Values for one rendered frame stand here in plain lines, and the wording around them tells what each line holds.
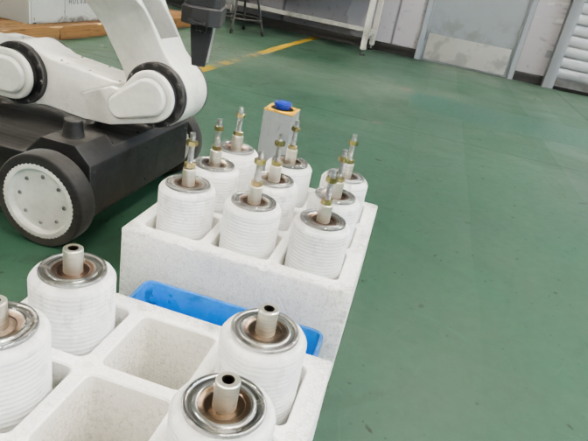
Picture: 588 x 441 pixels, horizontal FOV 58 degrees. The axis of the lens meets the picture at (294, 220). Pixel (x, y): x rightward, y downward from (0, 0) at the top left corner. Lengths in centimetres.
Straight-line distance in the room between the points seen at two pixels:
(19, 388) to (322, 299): 45
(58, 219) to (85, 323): 56
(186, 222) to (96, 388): 35
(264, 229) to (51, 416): 42
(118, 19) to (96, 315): 76
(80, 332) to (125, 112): 67
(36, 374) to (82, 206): 59
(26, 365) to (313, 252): 45
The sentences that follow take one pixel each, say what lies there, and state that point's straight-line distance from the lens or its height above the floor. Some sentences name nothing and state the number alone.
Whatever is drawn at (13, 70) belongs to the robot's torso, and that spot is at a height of 29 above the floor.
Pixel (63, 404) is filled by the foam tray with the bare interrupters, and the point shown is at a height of 17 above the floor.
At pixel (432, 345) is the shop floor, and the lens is 110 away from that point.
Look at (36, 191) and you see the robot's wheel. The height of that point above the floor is 12.
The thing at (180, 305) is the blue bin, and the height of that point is 9.
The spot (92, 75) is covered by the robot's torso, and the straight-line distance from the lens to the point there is 132.
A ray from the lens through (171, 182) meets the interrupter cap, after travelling 91.
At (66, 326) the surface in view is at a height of 21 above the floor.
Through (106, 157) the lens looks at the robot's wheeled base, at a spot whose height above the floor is 18.
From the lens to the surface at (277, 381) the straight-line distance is 58.
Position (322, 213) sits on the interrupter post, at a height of 27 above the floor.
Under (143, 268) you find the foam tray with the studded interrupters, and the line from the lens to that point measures 93.
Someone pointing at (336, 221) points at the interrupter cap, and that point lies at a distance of 87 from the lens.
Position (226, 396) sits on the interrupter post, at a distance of 48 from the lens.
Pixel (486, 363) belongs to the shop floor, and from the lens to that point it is 111.
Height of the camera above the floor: 61
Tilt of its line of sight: 25 degrees down
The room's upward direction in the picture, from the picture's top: 11 degrees clockwise
